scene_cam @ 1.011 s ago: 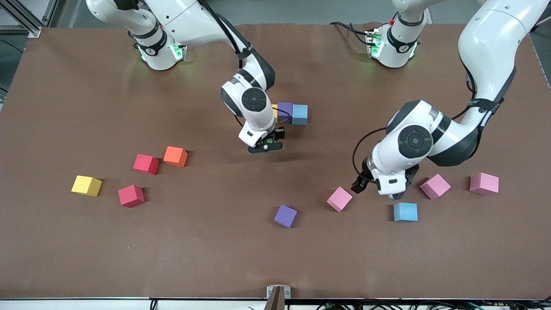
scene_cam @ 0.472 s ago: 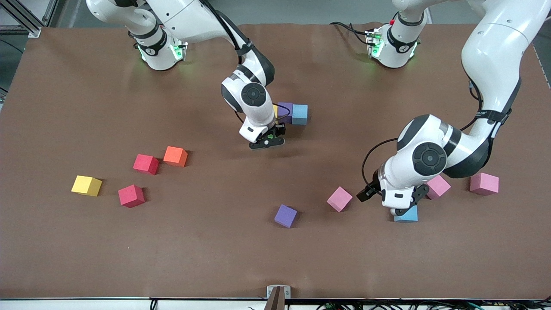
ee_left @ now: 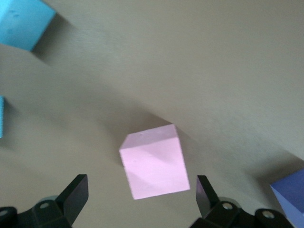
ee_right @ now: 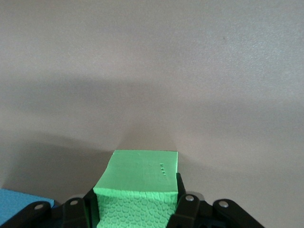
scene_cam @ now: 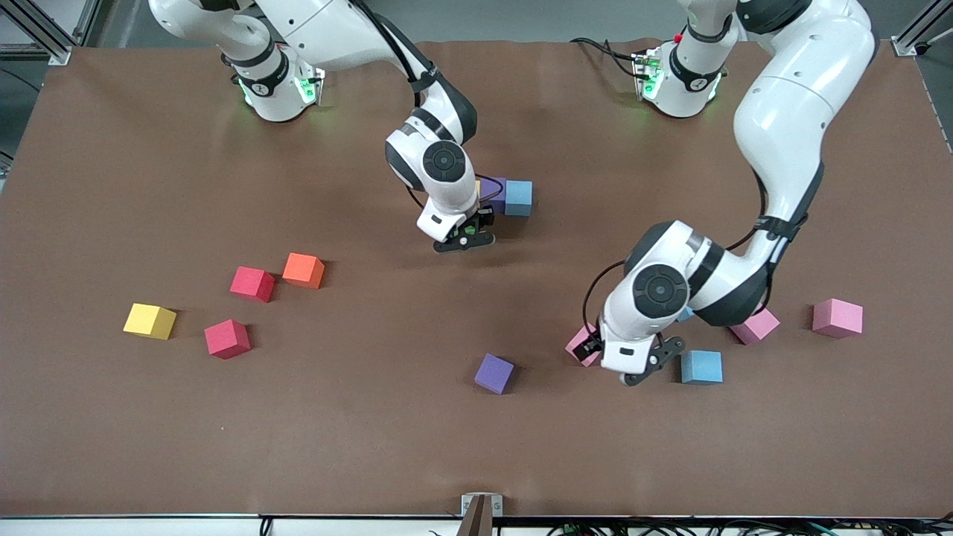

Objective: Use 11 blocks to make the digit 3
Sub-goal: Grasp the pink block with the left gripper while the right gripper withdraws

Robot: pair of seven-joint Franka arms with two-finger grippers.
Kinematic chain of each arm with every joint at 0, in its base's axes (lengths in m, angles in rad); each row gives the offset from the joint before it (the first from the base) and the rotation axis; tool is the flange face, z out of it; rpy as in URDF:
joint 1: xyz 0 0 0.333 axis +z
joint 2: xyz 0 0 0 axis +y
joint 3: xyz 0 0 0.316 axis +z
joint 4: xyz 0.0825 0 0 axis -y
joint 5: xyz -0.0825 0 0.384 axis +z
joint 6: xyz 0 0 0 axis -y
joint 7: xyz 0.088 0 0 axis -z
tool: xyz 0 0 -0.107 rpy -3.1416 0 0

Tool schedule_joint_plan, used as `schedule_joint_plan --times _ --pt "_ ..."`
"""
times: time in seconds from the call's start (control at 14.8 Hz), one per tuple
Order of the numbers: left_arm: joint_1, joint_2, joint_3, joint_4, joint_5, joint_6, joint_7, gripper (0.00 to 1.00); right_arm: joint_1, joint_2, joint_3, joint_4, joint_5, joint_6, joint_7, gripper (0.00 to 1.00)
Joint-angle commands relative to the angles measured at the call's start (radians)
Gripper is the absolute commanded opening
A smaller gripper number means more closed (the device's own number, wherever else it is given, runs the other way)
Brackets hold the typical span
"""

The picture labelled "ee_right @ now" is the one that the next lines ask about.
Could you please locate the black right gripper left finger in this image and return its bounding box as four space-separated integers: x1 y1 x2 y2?
0 187 99 228

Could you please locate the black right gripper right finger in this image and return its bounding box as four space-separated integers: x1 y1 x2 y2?
167 172 263 228

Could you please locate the blue foam cube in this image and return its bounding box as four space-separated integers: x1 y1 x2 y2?
0 188 56 223

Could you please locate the green foam cube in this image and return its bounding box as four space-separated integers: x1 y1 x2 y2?
93 149 179 228

